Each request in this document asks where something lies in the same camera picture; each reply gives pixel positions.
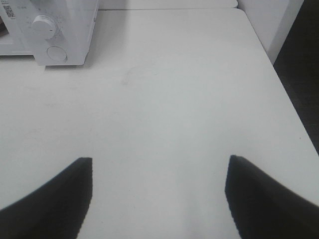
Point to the upper white microwave knob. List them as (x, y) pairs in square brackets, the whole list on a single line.
[(41, 3)]

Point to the white rear table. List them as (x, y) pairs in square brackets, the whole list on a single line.
[(165, 4)]

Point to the white microwave knob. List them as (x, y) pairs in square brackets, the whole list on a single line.
[(41, 3), (44, 26)]

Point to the round white door button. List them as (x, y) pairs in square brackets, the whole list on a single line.
[(56, 53)]

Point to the white microwave oven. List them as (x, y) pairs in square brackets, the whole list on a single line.
[(75, 21)]

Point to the lower white microwave knob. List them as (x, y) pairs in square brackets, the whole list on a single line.
[(44, 26)]

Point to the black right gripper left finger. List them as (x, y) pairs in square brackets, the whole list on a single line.
[(56, 210)]

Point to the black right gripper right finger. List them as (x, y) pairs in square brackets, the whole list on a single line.
[(263, 208)]

